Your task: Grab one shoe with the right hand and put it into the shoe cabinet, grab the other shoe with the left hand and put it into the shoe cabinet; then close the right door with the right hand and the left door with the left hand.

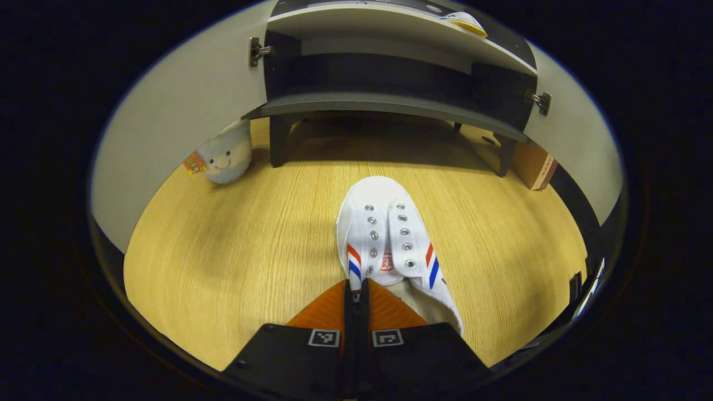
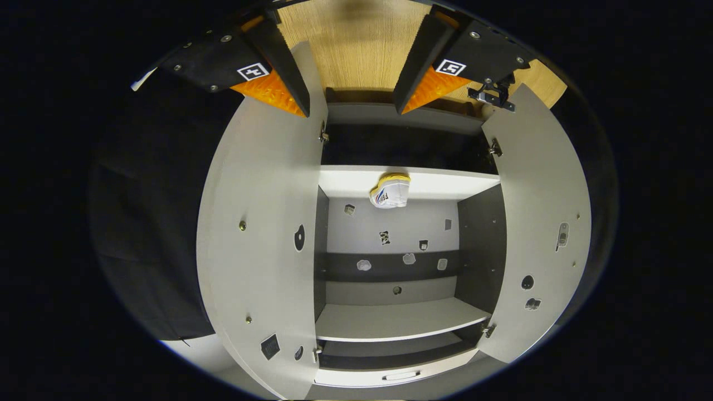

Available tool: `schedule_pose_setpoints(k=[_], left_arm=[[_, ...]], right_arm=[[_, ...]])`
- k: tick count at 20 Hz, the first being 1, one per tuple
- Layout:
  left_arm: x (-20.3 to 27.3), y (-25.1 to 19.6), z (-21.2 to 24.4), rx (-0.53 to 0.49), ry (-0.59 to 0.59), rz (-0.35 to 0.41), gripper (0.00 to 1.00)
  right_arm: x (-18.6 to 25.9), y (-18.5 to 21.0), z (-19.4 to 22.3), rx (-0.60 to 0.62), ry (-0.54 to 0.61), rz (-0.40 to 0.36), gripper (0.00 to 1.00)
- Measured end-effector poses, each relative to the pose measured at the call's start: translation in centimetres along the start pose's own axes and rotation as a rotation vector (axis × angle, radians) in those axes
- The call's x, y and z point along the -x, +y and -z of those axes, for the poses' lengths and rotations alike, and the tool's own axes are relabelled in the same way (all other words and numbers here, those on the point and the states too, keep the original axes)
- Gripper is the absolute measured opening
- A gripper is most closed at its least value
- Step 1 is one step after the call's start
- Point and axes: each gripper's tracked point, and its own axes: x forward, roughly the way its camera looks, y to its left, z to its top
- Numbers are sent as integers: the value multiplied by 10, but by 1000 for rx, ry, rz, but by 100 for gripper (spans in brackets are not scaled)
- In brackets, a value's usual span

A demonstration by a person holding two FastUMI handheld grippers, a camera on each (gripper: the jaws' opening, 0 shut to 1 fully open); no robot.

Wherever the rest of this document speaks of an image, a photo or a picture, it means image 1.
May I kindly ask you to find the white striped shoe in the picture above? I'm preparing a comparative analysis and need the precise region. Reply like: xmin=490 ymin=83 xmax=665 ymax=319
xmin=336 ymin=176 xmax=464 ymax=335
xmin=440 ymin=11 xmax=489 ymax=38

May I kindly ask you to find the white shoe cabinet door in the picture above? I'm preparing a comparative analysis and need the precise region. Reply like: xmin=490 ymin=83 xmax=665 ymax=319
xmin=91 ymin=0 xmax=279 ymax=254
xmin=524 ymin=42 xmax=624 ymax=226

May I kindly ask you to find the white round plush toy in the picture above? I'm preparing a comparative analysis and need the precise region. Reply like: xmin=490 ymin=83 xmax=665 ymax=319
xmin=183 ymin=120 xmax=253 ymax=185

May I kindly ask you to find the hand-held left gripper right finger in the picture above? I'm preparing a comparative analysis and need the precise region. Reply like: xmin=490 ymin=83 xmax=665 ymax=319
xmin=356 ymin=278 xmax=491 ymax=399

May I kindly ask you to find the brown cardboard box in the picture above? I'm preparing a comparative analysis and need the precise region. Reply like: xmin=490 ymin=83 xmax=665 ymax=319
xmin=510 ymin=140 xmax=559 ymax=191

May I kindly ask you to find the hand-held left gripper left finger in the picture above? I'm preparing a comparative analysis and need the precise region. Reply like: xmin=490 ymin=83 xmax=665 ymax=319
xmin=223 ymin=278 xmax=357 ymax=399

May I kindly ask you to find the white shoe cabinet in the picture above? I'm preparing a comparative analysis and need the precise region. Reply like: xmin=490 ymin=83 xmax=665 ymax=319
xmin=242 ymin=0 xmax=552 ymax=178

